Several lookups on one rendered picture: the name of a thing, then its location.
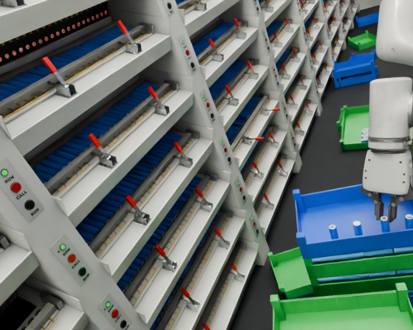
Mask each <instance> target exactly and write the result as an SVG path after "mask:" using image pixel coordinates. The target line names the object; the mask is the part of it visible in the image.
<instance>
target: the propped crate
mask: <svg viewBox="0 0 413 330"><path fill-rule="evenodd" d="M368 126H369V105H364V106H358V107H349V108H347V106H346V105H344V116H343V123H342V135H341V139H340V145H341V148H342V150H352V149H371V148H370V147H368V142H364V143H361V140H362V137H361V135H362V131H363V129H364V128H366V129H367V128H368Z"/></svg>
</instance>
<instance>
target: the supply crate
mask: <svg viewBox="0 0 413 330"><path fill-rule="evenodd" d="M361 185H362V184H360V185H353V186H348V187H342V188H338V189H331V190H327V191H321V192H314V193H309V194H303V195H301V193H300V190H299V189H296V190H293V195H294V199H295V207H296V222H297V230H298V232H297V233H296V239H297V241H298V245H299V248H300V251H301V254H302V257H303V259H313V258H319V257H329V256H335V255H345V254H351V253H362V252H367V251H378V250H383V249H394V248H404V247H410V246H413V229H406V223H405V215H407V214H411V215H413V199H412V200H405V201H403V202H401V203H400V204H398V205H397V218H396V219H394V220H393V221H392V222H391V223H389V228H390V231H389V232H382V227H381V223H380V220H379V221H377V220H376V215H374V206H375V204H373V201H372V200H371V199H370V198H369V197H368V195H365V194H363V193H361V192H360V191H359V189H360V188H361ZM382 202H384V206H383V216H387V209H388V207H389V204H390V203H391V194H387V193H382ZM354 221H360V222H361V227H362V231H363V235H360V236H355V231H354V228H353V222H354ZM329 225H335V226H336V229H337V232H338V237H339V238H337V239H331V236H330V231H329V228H328V227H329Z"/></svg>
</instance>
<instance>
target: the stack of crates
mask: <svg viewBox="0 0 413 330"><path fill-rule="evenodd" d="M395 287H396V290H393V291H379V292H371V293H356V294H348V295H333V296H325V297H311V298H302V299H288V300H280V298H279V296H278V295H270V303H271V305H272V307H273V330H413V307H412V305H411V302H410V299H409V298H408V290H407V287H406V284H405V283H397V284H395Z"/></svg>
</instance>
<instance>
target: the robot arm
mask: <svg viewBox="0 0 413 330"><path fill-rule="evenodd" d="M376 54H377V57H379V59H381V60H383V61H387V62H394V63H398V64H406V65H411V66H413V0H380V11H379V18H378V30H377V37H376ZM411 127H413V91H412V79H411V78H408V77H392V78H383V79H376V80H373V81H371V82H370V101H369V126H368V147H370V148H371V149H369V150H368V151H367V154H366V159H365V163H364V170H363V184H362V185H361V188H360V189H359V191H360V192H361V193H363V194H365V195H368V197H369V198H370V199H371V200H372V201H373V204H375V206H374V215H376V220H377V221H379V220H380V217H382V216H384V202H382V193H387V194H391V203H390V204H389V207H388V209H387V222H388V223H391V222H392V221H393V220H394V219H396V218H397V205H398V204H400V203H401V202H403V201H405V200H412V199H413V188H412V187H413V168H412V156H411V152H410V151H407V150H406V149H405V147H407V146H408V145H411V144H412V139H409V136H410V128H411ZM400 195H401V196H400Z"/></svg>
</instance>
